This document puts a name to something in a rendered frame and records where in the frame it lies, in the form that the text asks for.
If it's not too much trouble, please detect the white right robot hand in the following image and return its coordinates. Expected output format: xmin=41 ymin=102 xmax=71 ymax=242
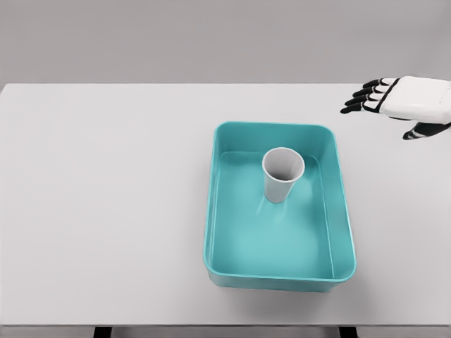
xmin=340 ymin=75 xmax=451 ymax=141

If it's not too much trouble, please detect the white paper cup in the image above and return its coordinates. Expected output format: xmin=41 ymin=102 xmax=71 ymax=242
xmin=261 ymin=146 xmax=306 ymax=204

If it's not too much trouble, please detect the teal plastic basket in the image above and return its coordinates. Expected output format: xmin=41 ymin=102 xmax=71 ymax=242
xmin=202 ymin=121 xmax=357 ymax=294

